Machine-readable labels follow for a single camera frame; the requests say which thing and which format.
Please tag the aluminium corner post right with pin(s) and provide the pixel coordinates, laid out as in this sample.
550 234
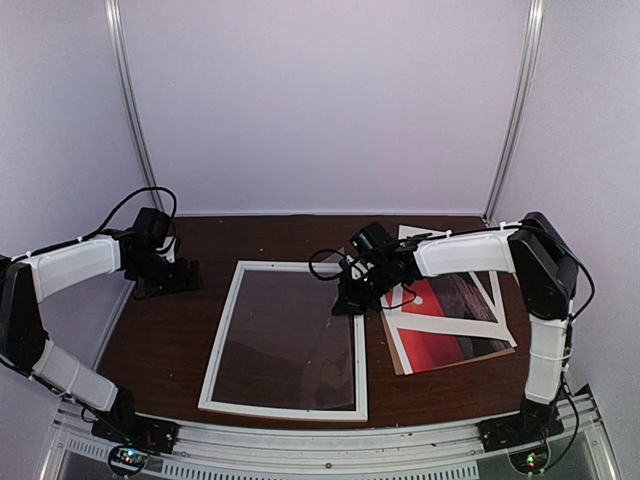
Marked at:
528 65

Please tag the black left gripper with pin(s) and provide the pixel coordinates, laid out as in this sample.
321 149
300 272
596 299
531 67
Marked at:
180 282

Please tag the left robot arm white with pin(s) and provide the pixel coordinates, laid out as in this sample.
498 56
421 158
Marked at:
38 287

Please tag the aluminium corner post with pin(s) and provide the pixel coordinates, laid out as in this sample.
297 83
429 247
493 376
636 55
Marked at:
118 41
528 65

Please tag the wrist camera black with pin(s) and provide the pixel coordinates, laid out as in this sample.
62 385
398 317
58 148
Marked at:
153 225
370 237

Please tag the white mat board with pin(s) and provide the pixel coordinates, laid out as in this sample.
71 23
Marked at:
462 304

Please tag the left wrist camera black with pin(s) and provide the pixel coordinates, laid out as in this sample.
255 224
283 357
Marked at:
153 225

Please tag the right controller board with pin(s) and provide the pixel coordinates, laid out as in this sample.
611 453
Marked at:
530 460

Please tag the clear acrylic sheet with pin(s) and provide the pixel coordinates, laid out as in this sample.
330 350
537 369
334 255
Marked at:
290 340

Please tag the left controller board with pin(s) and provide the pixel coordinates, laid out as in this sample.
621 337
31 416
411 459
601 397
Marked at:
127 461

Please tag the aluminium corner post left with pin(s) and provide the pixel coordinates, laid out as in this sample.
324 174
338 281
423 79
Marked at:
118 41

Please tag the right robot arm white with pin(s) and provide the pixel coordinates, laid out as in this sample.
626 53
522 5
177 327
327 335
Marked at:
531 249

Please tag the aluminium front rail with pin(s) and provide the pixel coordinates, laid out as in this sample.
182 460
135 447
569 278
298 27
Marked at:
452 450

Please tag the brown backing board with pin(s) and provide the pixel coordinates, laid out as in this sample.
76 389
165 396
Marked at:
500 352

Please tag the controller board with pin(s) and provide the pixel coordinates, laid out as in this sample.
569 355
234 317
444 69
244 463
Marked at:
127 461
530 460

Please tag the white picture frame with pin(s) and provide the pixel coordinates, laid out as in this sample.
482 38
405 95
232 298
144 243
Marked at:
360 370

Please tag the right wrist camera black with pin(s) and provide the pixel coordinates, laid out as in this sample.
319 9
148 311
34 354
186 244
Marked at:
370 237

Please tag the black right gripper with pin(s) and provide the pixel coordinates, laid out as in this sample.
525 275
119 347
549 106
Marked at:
351 301

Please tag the red and dark photo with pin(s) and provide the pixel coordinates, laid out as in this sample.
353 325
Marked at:
440 345

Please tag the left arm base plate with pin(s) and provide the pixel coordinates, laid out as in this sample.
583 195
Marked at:
122 425

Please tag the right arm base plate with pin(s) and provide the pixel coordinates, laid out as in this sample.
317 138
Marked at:
533 422

